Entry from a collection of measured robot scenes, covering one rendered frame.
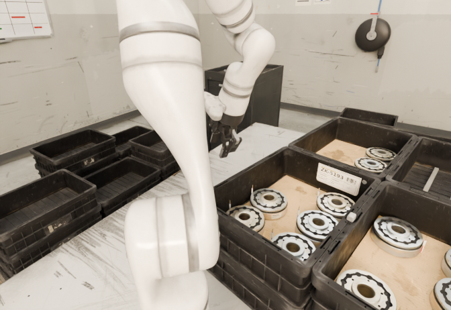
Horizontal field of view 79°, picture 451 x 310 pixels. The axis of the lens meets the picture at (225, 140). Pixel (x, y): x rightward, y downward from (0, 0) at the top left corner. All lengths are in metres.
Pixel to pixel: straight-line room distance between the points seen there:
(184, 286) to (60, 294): 0.51
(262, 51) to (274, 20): 3.69
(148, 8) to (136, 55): 0.05
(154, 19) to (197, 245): 0.24
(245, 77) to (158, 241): 0.40
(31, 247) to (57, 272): 0.49
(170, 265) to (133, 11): 0.27
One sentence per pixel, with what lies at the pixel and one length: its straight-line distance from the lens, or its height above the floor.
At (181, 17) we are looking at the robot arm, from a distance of 0.32.
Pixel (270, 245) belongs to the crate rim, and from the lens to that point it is 0.56.
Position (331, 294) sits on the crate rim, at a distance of 0.54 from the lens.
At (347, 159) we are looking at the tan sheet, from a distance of 1.13.
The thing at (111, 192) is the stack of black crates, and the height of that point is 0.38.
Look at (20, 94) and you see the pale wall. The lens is 3.35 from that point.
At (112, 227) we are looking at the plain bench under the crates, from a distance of 1.00.
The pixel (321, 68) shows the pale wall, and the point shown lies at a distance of 4.06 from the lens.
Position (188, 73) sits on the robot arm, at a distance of 0.30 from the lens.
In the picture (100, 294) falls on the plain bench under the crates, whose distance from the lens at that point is 0.83.
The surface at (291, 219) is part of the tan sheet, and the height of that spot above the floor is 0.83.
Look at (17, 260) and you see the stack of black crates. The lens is 1.41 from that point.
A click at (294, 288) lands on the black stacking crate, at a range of 0.61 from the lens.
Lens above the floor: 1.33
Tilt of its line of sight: 25 degrees down
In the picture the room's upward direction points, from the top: straight up
